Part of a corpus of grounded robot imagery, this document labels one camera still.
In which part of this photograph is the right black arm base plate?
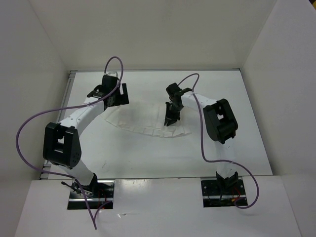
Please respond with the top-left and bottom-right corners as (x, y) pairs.
(200, 178), (248, 208)

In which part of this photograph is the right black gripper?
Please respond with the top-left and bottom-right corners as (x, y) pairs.
(165, 101), (184, 125)

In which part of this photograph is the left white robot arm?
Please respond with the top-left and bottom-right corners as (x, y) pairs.
(43, 83), (129, 198)

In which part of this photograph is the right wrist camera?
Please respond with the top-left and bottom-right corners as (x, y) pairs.
(166, 83), (192, 98)

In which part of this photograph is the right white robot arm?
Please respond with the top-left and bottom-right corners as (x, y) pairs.
(164, 90), (238, 194)

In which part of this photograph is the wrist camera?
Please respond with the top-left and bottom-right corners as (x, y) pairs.
(87, 72), (119, 99)
(166, 83), (192, 98)

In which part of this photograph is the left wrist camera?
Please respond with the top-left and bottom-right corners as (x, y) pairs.
(87, 72), (119, 99)

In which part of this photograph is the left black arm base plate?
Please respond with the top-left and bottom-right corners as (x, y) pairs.
(62, 180), (115, 210)

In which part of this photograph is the white pleated skirt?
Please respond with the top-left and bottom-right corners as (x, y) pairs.
(101, 101), (191, 138)

